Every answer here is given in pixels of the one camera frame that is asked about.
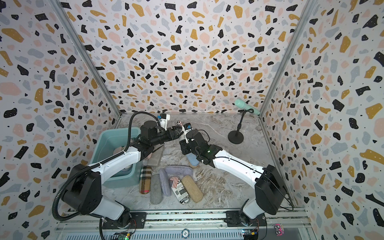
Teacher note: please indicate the tan felt case front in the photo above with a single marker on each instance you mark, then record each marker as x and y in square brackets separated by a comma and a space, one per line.
[193, 190]

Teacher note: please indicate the grey-beige glasses case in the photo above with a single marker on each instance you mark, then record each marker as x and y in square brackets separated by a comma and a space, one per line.
[154, 160]

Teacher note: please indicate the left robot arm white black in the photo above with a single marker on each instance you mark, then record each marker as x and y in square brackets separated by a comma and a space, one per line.
[82, 194]

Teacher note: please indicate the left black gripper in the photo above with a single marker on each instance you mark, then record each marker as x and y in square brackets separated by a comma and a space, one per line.
[173, 133]

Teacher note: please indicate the plaid tartan glasses case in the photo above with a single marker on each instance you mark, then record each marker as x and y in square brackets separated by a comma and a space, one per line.
[145, 180]

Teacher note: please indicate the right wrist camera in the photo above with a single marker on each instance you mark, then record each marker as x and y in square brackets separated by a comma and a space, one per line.
[187, 128]

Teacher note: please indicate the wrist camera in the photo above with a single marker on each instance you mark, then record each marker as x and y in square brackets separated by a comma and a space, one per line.
[187, 128]
[163, 120]

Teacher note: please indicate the newspaper flag case front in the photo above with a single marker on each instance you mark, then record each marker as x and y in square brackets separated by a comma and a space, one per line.
[179, 190]

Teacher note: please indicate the pink toy car on rail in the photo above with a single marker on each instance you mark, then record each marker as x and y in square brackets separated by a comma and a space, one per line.
[279, 229]

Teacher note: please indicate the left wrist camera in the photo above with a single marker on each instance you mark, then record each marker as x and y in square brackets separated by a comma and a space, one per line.
[163, 120]

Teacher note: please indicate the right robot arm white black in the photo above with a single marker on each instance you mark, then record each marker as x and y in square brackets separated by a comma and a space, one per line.
[270, 188]

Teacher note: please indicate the newspaper flag case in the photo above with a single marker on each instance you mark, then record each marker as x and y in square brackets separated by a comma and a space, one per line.
[179, 190]
[178, 123]

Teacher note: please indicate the purple felt case horizontal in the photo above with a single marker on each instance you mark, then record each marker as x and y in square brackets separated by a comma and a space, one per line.
[179, 170]

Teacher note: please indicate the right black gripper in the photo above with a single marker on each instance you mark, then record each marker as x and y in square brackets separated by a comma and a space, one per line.
[185, 145]

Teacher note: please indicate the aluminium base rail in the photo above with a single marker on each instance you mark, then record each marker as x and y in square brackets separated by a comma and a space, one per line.
[220, 224]

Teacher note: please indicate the grey felt case front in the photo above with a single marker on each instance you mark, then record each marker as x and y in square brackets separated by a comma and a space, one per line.
[156, 190]

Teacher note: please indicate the teal plastic storage box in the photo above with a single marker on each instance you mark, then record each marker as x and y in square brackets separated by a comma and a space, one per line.
[110, 140]

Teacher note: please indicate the light blue felt case right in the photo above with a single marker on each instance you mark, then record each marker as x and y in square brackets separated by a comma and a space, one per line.
[192, 160]

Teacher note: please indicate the purple felt case diagonal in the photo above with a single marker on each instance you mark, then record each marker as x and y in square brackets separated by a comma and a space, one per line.
[164, 180]

